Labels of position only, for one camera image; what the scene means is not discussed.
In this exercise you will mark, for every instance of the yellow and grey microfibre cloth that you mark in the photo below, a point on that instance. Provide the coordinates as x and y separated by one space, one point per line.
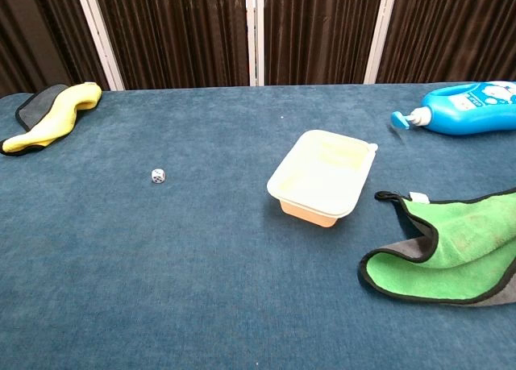
60 112

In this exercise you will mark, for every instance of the dark brown pleated screen panel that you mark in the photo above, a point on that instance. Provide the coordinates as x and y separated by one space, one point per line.
40 35
451 31
318 31
177 35

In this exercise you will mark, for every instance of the blue pump lotion bottle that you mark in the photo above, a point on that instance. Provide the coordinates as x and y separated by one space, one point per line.
467 108

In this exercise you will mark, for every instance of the white screen frame post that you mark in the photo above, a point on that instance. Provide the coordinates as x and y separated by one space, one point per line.
98 35
381 33
254 33

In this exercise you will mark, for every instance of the cream plastic tray container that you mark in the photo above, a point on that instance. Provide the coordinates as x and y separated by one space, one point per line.
318 176

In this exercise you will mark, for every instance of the blue velvet table cover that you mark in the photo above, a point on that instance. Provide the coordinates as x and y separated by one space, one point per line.
201 265

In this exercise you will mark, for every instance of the green and grey microfibre cloth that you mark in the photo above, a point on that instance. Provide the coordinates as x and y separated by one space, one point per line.
455 241

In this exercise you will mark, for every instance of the small white die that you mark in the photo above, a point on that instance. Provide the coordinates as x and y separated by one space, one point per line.
158 176

